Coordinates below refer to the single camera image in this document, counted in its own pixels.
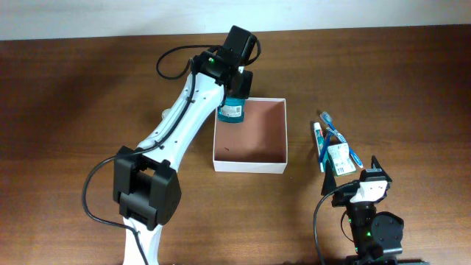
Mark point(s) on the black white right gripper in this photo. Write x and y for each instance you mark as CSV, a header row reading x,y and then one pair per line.
x,y
344,195

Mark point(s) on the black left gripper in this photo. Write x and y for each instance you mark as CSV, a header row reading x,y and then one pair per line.
x,y
246,87

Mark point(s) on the teal mouthwash bottle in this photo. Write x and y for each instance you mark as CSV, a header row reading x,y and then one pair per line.
x,y
231,111

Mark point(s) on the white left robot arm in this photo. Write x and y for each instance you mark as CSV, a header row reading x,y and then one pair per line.
x,y
145,183

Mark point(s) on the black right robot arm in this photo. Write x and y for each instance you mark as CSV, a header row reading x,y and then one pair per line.
x,y
376,235

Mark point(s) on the white green toothpaste tube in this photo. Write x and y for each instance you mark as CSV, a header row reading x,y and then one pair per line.
x,y
319,138

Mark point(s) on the blue toothbrush with clear cap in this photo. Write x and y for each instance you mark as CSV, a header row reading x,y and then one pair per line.
x,y
326,118

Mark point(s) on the pink open cardboard box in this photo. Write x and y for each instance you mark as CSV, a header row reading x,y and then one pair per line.
x,y
259,144

